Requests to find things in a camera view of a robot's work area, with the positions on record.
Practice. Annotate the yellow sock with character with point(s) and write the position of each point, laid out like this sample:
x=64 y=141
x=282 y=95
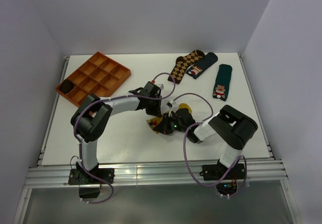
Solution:
x=156 y=122

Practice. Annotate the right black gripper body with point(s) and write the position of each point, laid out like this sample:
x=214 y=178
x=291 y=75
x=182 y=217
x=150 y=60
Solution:
x=171 y=124

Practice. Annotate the aluminium frame rail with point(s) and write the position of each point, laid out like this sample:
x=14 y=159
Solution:
x=149 y=174

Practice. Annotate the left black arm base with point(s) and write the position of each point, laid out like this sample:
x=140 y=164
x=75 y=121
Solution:
x=89 y=186

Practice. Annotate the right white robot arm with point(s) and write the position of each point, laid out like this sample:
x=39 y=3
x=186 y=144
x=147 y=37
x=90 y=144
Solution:
x=234 y=127

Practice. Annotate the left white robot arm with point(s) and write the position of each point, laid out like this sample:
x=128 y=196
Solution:
x=91 y=118

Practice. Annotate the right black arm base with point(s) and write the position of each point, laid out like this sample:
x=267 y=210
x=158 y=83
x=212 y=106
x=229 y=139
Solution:
x=215 y=171

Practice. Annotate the navy sock with pattern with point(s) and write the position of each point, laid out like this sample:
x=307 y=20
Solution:
x=198 y=68

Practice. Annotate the rolled dark sock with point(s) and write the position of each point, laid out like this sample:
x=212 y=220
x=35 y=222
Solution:
x=66 y=86

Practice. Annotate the orange compartment tray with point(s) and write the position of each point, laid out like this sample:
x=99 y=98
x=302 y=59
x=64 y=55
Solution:
x=97 y=74

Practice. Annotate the dark green santa sock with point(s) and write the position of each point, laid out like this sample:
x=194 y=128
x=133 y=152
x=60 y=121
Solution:
x=222 y=82

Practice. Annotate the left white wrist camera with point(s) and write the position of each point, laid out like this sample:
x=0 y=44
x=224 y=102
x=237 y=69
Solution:
x=161 y=86

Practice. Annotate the brown argyle sock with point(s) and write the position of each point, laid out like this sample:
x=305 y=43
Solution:
x=183 y=63

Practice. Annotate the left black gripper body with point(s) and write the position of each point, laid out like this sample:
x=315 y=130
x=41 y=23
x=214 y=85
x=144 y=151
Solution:
x=152 y=108

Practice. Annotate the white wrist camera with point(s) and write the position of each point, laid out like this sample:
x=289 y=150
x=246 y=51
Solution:
x=173 y=107
x=161 y=86

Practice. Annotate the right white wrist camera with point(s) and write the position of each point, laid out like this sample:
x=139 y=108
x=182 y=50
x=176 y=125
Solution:
x=173 y=107

